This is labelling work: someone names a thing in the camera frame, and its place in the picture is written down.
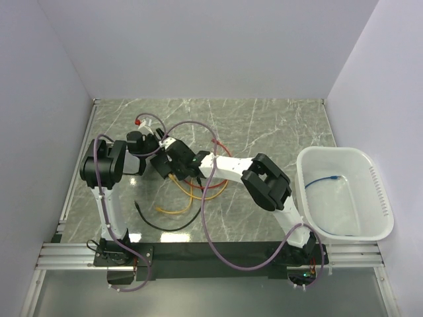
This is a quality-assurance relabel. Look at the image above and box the black network switch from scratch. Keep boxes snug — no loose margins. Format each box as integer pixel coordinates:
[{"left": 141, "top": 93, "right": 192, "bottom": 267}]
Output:
[{"left": 150, "top": 153, "right": 173, "bottom": 179}]

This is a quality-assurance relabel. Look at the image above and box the red ethernet cable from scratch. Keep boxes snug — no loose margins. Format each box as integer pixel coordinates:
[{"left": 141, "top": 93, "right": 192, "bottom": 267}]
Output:
[{"left": 183, "top": 138, "right": 234, "bottom": 190}]

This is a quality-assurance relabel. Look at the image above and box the orange ethernet cable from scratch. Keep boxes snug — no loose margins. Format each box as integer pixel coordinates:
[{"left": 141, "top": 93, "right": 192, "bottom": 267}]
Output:
[{"left": 155, "top": 174, "right": 199, "bottom": 215}]

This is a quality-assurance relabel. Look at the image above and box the black ethernet cable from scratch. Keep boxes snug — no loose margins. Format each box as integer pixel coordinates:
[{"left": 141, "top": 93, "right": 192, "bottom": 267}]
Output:
[{"left": 133, "top": 178, "right": 206, "bottom": 230}]

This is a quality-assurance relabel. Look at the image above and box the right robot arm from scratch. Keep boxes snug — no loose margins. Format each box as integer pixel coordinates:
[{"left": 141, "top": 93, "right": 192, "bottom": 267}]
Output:
[{"left": 159, "top": 137, "right": 317, "bottom": 264}]

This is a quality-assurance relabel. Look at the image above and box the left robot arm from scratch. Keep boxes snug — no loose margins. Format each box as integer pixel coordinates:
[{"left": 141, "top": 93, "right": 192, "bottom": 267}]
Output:
[{"left": 79, "top": 128, "right": 165, "bottom": 265}]

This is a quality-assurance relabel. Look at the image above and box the white plastic bin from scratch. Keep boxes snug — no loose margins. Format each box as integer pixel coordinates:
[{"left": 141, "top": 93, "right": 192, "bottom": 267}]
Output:
[{"left": 295, "top": 147, "right": 394, "bottom": 244}]

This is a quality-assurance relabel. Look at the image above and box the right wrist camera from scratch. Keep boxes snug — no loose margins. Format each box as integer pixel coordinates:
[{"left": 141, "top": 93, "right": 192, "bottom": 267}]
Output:
[{"left": 159, "top": 137, "right": 176, "bottom": 149}]

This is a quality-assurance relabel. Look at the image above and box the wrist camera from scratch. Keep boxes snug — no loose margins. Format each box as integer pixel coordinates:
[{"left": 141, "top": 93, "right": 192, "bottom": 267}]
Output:
[
  {"left": 159, "top": 137, "right": 176, "bottom": 149},
  {"left": 134, "top": 118, "right": 154, "bottom": 134}
]

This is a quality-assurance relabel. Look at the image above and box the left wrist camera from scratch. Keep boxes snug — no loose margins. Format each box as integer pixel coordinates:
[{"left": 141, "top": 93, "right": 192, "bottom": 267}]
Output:
[{"left": 134, "top": 118, "right": 154, "bottom": 134}]

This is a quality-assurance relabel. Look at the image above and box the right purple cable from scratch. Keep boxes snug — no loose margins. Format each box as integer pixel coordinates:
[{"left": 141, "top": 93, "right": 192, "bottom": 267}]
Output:
[{"left": 161, "top": 120, "right": 325, "bottom": 290}]

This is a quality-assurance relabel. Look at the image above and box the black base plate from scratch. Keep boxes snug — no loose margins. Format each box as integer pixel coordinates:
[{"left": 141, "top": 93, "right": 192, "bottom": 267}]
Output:
[{"left": 93, "top": 241, "right": 329, "bottom": 281}]

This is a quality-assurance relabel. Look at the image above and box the aluminium rail frame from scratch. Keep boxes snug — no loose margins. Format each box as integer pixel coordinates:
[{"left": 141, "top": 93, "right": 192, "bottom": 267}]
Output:
[{"left": 24, "top": 98, "right": 400, "bottom": 316}]

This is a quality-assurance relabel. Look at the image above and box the blue ethernet cable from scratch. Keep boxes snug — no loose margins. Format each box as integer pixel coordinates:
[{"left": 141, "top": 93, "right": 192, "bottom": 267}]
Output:
[{"left": 303, "top": 174, "right": 346, "bottom": 191}]

